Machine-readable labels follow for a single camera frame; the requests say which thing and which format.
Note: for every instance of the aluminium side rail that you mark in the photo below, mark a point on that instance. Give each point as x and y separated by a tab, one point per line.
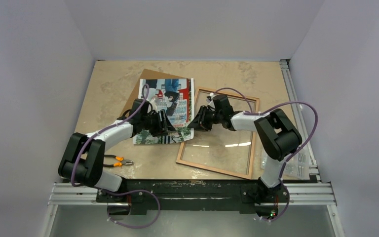
333	219

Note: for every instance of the clear plastic parts box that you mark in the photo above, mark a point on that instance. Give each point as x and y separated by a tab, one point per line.
298	167

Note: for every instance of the brown backing board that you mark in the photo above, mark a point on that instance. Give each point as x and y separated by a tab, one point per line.
175	95

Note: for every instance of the colourful printed photo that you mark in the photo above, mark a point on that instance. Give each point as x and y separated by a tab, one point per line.
182	134

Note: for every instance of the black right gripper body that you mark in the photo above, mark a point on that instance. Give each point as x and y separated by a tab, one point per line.
204	117

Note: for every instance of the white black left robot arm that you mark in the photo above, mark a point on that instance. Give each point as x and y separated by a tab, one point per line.
83	158

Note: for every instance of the orange handled pliers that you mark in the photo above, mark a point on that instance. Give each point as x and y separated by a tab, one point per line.
120	161

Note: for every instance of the blue wooden picture frame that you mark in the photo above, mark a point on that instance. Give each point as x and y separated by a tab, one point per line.
220	151

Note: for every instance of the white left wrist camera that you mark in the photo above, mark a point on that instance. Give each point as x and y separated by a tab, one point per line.
153	106

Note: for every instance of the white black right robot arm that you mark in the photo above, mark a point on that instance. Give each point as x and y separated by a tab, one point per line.
278	136

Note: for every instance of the aluminium front rail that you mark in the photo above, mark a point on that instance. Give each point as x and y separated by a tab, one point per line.
300	194

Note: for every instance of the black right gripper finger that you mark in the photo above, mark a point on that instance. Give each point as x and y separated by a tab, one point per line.
194	124
206	119

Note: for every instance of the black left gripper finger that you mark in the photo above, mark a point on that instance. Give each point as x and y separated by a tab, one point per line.
168	127
160	120

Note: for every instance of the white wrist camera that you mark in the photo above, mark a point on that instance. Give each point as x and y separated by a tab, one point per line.
153	106
210	97

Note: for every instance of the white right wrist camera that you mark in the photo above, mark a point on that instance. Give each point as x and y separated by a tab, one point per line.
210	97

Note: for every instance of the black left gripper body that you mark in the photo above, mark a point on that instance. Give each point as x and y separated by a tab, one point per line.
151	123

